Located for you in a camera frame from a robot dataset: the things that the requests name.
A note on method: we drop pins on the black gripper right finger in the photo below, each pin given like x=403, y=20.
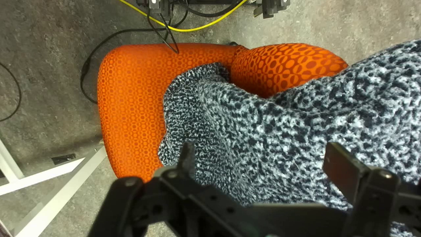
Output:
x=345, y=170

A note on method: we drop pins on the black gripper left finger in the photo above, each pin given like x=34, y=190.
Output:
x=186, y=166

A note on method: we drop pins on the orange patterned chair seat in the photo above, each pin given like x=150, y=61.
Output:
x=130, y=86

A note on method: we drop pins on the black equipment at top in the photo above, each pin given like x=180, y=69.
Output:
x=215, y=8

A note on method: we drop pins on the blue white speckled fleece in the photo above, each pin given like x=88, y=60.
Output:
x=270, y=151

